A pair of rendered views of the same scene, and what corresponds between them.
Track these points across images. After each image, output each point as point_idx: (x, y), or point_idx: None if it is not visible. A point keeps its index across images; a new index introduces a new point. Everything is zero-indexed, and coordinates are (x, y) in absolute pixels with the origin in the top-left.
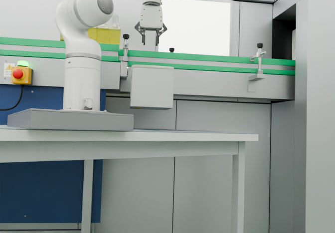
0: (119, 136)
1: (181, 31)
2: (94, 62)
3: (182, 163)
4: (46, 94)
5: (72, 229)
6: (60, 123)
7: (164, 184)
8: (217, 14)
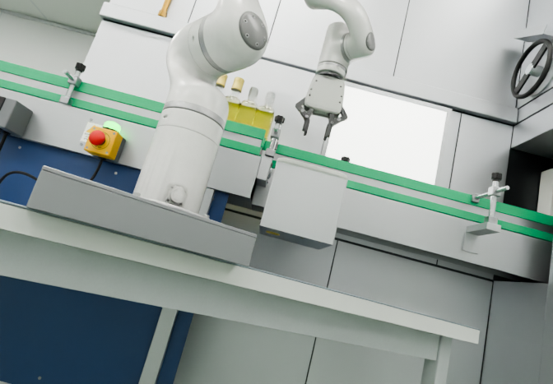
0: (219, 271)
1: (364, 137)
2: (210, 125)
3: (327, 348)
4: (135, 182)
5: None
6: (99, 213)
7: (290, 377)
8: (423, 124)
